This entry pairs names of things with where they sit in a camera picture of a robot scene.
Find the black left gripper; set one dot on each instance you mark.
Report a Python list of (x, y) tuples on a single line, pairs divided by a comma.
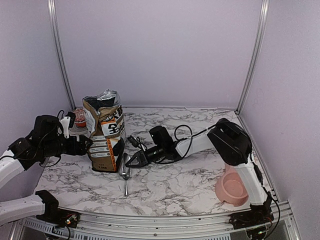
[(81, 149)]

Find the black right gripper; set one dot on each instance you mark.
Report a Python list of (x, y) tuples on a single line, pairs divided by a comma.
[(141, 158)]

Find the silver metal scoop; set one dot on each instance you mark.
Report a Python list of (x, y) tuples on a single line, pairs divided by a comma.
[(125, 172)]

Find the brown white dog food bag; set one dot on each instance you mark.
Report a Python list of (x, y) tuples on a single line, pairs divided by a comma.
[(105, 122)]

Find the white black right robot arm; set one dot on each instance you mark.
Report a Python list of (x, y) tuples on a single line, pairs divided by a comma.
[(235, 148)]

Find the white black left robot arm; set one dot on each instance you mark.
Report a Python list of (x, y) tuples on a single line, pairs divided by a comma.
[(49, 138)]

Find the pink double pet bowl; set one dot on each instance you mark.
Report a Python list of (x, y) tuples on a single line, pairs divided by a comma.
[(230, 188)]

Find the beige ceramic plate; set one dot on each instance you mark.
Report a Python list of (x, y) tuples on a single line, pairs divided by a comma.
[(76, 130)]

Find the red patterned ceramic bowl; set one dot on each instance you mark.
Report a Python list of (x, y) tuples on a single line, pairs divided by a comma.
[(80, 119)]

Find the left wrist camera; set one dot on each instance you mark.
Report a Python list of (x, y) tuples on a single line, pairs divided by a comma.
[(67, 122)]

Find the front aluminium frame rail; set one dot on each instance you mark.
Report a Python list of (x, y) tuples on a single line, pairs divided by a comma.
[(219, 226)]

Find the left aluminium frame post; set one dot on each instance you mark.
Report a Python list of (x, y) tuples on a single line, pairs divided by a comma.
[(51, 4)]

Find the aluminium frame post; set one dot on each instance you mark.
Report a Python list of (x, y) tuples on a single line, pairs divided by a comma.
[(51, 4), (261, 27)]

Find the right aluminium frame post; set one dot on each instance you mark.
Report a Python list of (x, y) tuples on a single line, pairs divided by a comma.
[(261, 27)]

